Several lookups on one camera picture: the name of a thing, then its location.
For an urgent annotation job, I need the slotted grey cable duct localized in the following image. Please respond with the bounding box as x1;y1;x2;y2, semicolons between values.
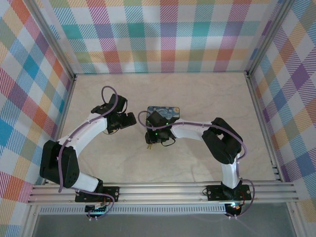
39;206;227;215

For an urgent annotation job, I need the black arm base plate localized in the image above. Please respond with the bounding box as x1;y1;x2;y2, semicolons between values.
205;184;252;201
75;186;120;203

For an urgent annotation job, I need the green lit controller board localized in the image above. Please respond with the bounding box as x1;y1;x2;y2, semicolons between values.
84;201;111;215

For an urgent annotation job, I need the blue starry night box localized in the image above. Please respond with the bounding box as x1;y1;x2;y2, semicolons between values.
147;105;181;122

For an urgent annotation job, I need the long aluminium mounting rail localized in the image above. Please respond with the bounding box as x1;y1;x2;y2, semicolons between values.
26;179;299;205

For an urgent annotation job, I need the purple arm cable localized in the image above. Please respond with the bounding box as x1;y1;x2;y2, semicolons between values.
57;85;119;221
137;111;257;220

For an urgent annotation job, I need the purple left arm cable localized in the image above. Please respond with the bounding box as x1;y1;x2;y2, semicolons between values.
57;85;119;221

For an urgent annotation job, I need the aluminium table edge rail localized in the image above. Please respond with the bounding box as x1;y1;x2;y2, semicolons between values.
42;74;78;186
245;71;284;183

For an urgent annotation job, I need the short aluminium frame post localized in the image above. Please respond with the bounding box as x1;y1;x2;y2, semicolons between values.
286;202;305;237
21;204;41;237

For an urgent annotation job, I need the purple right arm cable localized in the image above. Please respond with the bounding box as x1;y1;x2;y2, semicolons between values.
137;111;257;220

